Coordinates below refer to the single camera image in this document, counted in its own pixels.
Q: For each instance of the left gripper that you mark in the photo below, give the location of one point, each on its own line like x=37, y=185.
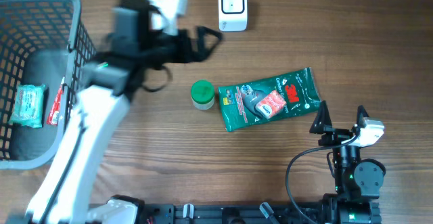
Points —
x=188, y=41

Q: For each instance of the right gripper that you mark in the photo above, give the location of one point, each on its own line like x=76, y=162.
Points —
x=317, y=127

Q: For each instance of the green 3M gloves package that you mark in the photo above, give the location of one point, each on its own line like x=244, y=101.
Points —
x=237, y=102

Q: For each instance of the green lid plastic jar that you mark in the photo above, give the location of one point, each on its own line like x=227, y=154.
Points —
x=202, y=94

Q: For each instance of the red white small packet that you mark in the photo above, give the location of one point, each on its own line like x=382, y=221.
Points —
x=271, y=105

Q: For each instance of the red toothpaste tube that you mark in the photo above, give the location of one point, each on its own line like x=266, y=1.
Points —
x=54, y=113

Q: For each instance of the light green wipes packet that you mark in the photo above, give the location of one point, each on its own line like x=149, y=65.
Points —
x=28, y=106

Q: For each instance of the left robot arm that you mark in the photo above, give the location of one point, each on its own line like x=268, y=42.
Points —
x=109, y=81

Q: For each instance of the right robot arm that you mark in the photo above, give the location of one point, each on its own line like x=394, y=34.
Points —
x=357, y=181

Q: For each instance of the grey plastic shopping basket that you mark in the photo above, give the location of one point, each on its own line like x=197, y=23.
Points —
x=43, y=42

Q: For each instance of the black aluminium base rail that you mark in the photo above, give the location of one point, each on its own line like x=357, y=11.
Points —
x=263, y=213

